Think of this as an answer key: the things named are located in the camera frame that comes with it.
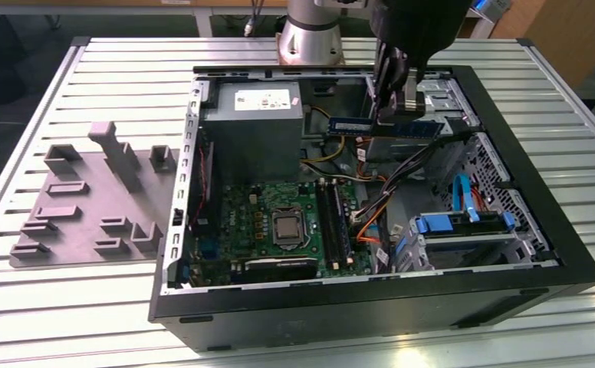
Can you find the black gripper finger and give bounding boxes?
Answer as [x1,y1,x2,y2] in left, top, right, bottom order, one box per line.
[374,41,410,126]
[401,71,428,118]

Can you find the installed RAM stick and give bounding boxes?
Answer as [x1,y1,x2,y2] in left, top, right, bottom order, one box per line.
[333,182,354,266]

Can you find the black RAM slot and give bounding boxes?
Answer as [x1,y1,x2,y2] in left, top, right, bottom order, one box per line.
[315,178,342,270]

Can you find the metal drive cage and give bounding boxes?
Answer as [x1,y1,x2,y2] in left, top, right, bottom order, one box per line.
[363,74,482,162]

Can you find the wooden cabinet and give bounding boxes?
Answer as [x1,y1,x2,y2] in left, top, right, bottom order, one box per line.
[492,0,595,90]

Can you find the grey power supply unit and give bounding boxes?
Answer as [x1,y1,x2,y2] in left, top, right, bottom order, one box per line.
[198,80,309,184]

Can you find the blue disk carrier with disk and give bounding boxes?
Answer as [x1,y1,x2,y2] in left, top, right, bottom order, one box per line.
[414,212,514,235]

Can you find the metal disk bay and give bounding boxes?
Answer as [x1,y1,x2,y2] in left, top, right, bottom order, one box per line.
[409,212,540,271]

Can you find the silver CPU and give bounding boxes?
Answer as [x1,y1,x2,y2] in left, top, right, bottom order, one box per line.
[274,217,305,238]

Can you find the green motherboard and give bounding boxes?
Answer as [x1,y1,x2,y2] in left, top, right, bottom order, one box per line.
[190,178,379,287]

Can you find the black CPU socket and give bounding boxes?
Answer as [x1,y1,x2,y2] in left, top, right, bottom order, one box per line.
[269,205,313,253]

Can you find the black graphics card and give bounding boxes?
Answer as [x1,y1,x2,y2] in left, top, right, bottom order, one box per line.
[243,256,321,284]

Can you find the blue port connector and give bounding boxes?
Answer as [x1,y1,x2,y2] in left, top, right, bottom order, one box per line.
[199,238,221,260]

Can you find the black open PC case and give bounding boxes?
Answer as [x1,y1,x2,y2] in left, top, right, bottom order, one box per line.
[147,64,595,352]

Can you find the grey parts rack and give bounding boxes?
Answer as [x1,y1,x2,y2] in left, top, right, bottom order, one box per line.
[8,121,185,269]

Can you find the yellow power wires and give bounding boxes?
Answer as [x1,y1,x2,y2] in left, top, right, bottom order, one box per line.
[301,106,349,172]

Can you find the blue data wire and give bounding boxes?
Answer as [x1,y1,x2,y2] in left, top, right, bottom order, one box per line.
[453,172,482,223]

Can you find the orange wire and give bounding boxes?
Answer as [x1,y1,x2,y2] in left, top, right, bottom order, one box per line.
[355,191,397,245]

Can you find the red wire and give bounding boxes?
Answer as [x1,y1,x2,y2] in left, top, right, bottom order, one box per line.
[198,142,214,225]

